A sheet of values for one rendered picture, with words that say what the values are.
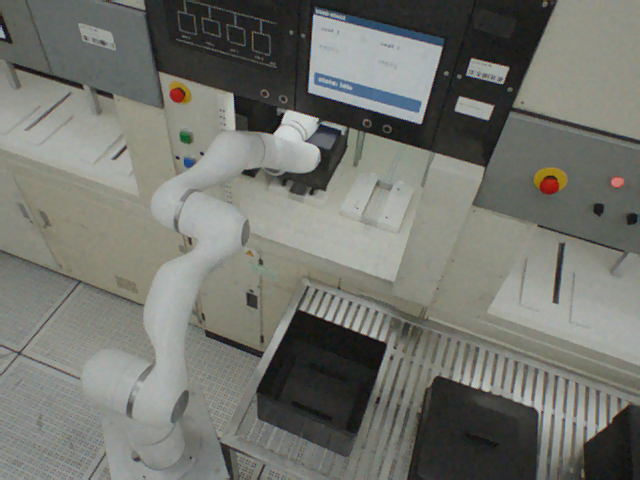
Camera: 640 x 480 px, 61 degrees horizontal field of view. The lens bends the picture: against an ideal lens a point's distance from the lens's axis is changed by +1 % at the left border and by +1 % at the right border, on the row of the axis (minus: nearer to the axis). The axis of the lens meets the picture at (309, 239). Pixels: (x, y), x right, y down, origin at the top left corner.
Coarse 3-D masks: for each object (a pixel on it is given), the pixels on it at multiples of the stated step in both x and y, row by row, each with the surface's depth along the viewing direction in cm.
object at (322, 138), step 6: (318, 126) 180; (324, 126) 179; (318, 132) 182; (324, 132) 181; (330, 132) 180; (336, 132) 179; (312, 138) 185; (318, 138) 184; (324, 138) 183; (330, 138) 182; (336, 138) 181; (312, 144) 187; (318, 144) 186; (324, 144) 185; (330, 144) 184
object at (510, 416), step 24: (432, 384) 149; (456, 384) 148; (432, 408) 144; (456, 408) 144; (480, 408) 144; (504, 408) 145; (528, 408) 145; (432, 432) 139; (456, 432) 140; (480, 432) 140; (504, 432) 141; (528, 432) 141; (432, 456) 135; (456, 456) 136; (480, 456) 136; (504, 456) 137; (528, 456) 137
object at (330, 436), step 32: (320, 320) 152; (288, 352) 161; (320, 352) 162; (352, 352) 158; (384, 352) 146; (288, 384) 155; (320, 384) 156; (352, 384) 156; (288, 416) 139; (320, 416) 150; (352, 416) 148
